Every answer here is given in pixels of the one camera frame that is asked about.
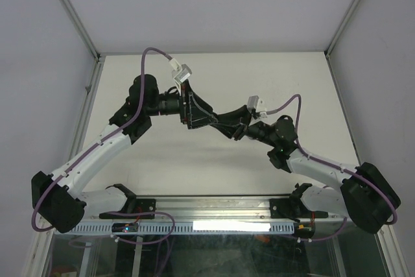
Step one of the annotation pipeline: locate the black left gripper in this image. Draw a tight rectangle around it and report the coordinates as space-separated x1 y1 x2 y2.
146 80 218 129

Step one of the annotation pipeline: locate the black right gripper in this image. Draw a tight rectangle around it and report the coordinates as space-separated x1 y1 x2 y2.
213 104 278 148

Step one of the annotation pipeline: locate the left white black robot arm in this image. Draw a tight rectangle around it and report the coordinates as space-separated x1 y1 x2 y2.
31 74 219 234

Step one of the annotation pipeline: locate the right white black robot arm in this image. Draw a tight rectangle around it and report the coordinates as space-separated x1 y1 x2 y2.
213 106 401 234

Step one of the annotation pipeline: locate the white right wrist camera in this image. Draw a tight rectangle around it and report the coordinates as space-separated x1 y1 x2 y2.
246 95 267 120

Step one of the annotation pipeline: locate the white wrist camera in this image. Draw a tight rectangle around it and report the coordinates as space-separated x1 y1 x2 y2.
169 58 192 87
246 95 267 120

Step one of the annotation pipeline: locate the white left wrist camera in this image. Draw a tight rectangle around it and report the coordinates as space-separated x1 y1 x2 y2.
169 58 192 87

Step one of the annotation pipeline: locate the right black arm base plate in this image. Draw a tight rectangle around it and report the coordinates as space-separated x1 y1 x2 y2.
269 197 328 222

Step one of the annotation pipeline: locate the aluminium mounting rail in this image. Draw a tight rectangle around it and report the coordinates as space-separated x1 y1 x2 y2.
80 196 344 223

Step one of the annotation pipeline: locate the white slotted cable duct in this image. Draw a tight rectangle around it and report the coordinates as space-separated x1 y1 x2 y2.
68 221 294 235

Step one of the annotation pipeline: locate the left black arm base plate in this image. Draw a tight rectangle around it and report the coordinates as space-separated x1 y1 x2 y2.
99 197 156 220

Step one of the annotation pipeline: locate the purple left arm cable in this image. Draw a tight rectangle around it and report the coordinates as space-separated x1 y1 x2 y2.
30 47 172 232

